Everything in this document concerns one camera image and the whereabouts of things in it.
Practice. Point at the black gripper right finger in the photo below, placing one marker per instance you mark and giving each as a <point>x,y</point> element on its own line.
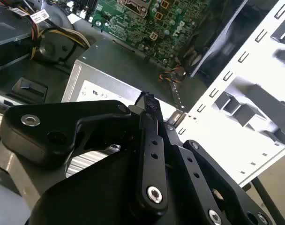
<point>203,178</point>

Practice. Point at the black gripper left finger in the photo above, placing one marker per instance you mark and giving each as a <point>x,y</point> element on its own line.
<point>51,117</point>

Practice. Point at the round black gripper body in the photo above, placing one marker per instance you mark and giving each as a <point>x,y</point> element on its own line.
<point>91,201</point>

